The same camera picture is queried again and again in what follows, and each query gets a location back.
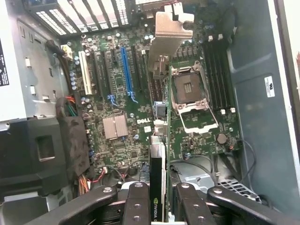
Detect black sleeved power cable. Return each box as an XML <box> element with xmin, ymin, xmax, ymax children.
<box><xmin>45</xmin><ymin>39</ymin><xmax>77</xmax><ymax>93</ymax></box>

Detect square silver chipset heatsink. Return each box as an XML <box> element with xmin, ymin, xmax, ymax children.
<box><xmin>102</xmin><ymin>114</ymin><xmax>129</xmax><ymax>140</ymax></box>

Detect round coin battery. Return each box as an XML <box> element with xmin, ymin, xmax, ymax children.
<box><xmin>216</xmin><ymin>133</ymin><xmax>228</xmax><ymax>145</ymax></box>

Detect blue expansion slot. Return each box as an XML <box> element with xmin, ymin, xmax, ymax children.
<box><xmin>120</xmin><ymin>46</ymin><xmax>138</xmax><ymax>104</ymax></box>

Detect RAM slot black clips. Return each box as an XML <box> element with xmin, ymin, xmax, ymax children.
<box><xmin>212</xmin><ymin>38</ymin><xmax>232</xmax><ymax>111</ymax></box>
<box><xmin>202</xmin><ymin>39</ymin><xmax>220</xmax><ymax>111</ymax></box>

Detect metal socket cover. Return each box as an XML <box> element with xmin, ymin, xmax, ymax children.
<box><xmin>177</xmin><ymin>98</ymin><xmax>221</xmax><ymax>135</ymax></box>

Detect open black PC case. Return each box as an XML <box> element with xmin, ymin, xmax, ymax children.
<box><xmin>0</xmin><ymin>0</ymin><xmax>300</xmax><ymax>225</ymax></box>

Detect RAM slot white clips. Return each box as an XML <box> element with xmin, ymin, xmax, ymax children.
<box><xmin>217</xmin><ymin>34</ymin><xmax>237</xmax><ymax>113</ymax></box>
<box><xmin>207</xmin><ymin>35</ymin><xmax>226</xmax><ymax>115</ymax></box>

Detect long black expansion slot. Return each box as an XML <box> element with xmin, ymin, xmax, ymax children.
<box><xmin>91</xmin><ymin>50</ymin><xmax>104</xmax><ymax>98</ymax></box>
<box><xmin>102</xmin><ymin>50</ymin><xmax>117</xmax><ymax>106</ymax></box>
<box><xmin>131</xmin><ymin>45</ymin><xmax>144</xmax><ymax>93</ymax></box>

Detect CPU socket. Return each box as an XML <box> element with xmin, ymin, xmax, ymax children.
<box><xmin>170</xmin><ymin>60</ymin><xmax>210</xmax><ymax>111</ymax></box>

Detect white expansion slot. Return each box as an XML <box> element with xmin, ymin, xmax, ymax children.
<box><xmin>78</xmin><ymin>50</ymin><xmax>93</xmax><ymax>96</ymax></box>

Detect metal drive cage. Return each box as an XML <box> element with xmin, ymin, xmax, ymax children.
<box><xmin>174</xmin><ymin>161</ymin><xmax>263</xmax><ymax>204</ymax></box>

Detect green Dell motherboard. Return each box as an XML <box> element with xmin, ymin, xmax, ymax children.
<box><xmin>60</xmin><ymin>0</ymin><xmax>243</xmax><ymax>186</ymax></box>

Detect grey power supply unit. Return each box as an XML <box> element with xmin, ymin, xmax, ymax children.
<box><xmin>0</xmin><ymin>0</ymin><xmax>71</xmax><ymax>125</ymax></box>

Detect black fan shroud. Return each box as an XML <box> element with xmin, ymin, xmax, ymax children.
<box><xmin>0</xmin><ymin>116</ymin><xmax>92</xmax><ymax>197</ymax></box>

